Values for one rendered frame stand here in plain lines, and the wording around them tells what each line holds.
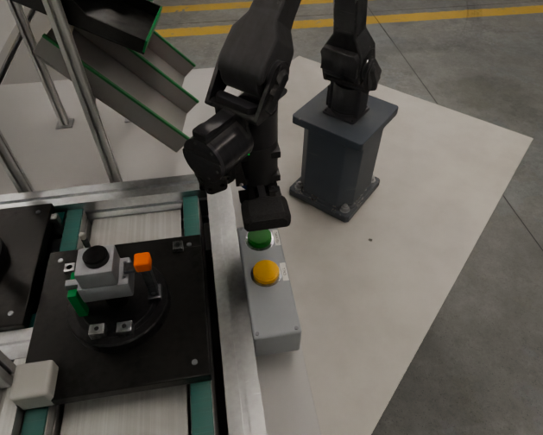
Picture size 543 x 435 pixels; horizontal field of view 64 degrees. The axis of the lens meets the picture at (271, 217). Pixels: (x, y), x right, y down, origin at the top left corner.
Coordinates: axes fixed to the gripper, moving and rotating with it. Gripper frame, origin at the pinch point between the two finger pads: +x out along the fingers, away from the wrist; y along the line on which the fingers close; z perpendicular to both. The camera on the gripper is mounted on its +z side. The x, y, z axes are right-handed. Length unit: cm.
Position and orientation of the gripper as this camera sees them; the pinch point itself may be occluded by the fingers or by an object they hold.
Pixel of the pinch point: (258, 201)
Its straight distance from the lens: 65.6
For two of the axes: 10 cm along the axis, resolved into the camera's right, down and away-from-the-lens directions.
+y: 1.7, 7.3, -6.6
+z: -9.9, 1.3, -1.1
